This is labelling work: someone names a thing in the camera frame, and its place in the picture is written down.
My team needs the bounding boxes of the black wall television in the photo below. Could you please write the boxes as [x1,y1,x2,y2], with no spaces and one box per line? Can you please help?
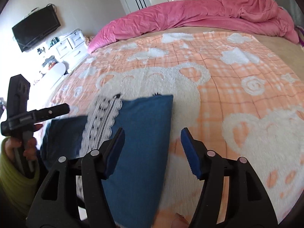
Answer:
[12,4,61,52]

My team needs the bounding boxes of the left hand red nails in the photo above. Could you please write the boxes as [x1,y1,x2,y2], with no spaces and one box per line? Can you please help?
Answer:
[4,123,44,163]

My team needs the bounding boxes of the purple striped pillow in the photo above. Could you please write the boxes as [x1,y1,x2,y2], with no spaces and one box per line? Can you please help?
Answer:
[295,26,304,47]

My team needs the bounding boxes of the pink crumpled duvet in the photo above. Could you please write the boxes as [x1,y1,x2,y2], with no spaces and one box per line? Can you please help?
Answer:
[88,0,299,53]

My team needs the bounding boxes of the blue denim pants lace trim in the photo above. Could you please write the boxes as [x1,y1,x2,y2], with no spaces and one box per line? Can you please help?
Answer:
[40,94,173,227]

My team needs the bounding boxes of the white drawer cabinet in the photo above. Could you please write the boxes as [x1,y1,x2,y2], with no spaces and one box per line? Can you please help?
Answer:
[35,28,88,73]

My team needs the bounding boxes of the grey padded headboard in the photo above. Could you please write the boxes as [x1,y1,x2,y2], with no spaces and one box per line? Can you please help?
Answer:
[274,0,303,27]

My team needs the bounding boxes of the peach bear pattern blanket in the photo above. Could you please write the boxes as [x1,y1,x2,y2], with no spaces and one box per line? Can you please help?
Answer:
[49,31,303,227]

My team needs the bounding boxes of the green sleeved left forearm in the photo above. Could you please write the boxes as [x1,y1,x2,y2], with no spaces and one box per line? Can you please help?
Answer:
[1,137,40,218]

